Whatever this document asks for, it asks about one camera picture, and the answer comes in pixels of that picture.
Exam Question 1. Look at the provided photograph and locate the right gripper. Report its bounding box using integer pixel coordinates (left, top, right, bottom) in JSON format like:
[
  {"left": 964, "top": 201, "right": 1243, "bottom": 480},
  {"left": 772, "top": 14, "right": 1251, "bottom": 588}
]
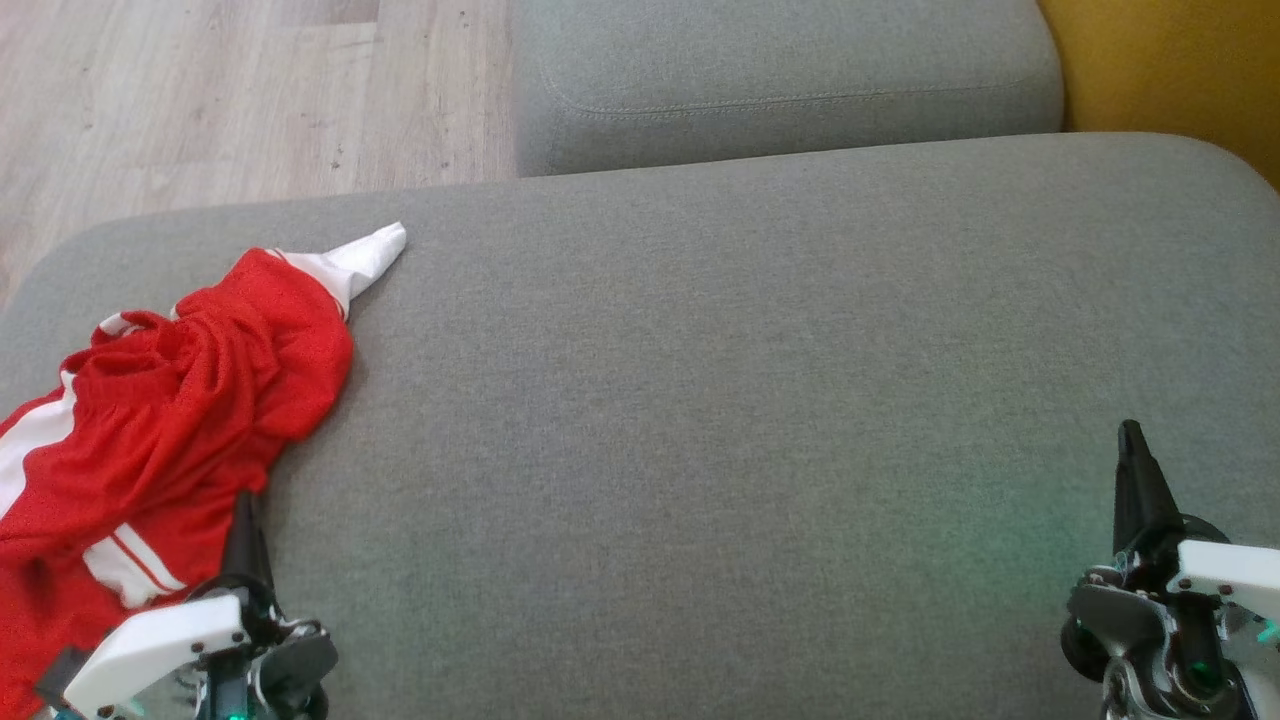
[{"left": 1060, "top": 419, "right": 1280, "bottom": 720}]

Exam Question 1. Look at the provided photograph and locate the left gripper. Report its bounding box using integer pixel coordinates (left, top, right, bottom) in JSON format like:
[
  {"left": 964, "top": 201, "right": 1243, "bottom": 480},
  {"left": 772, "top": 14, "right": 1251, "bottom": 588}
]
[{"left": 35, "top": 489, "right": 341, "bottom": 720}]

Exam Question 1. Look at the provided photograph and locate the red white sports jersey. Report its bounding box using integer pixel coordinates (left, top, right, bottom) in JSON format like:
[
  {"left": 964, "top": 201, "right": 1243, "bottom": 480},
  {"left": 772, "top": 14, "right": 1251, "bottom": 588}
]
[{"left": 0, "top": 222, "right": 408, "bottom": 720}]

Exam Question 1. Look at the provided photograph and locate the mustard yellow cushion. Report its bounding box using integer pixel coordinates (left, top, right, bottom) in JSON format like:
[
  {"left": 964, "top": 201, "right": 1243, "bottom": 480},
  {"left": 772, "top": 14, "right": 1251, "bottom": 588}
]
[{"left": 1035, "top": 0, "right": 1280, "bottom": 191}]

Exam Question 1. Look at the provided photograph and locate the grey fabric sofa seat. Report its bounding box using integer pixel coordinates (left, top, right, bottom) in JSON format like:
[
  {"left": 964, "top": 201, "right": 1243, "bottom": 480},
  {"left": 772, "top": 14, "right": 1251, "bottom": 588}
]
[{"left": 0, "top": 132, "right": 1280, "bottom": 720}]

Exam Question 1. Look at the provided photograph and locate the grey sofa cushion block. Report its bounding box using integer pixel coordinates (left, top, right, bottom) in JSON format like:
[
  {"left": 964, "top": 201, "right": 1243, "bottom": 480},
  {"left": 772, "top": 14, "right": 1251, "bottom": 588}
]
[{"left": 510, "top": 0, "right": 1065, "bottom": 179}]

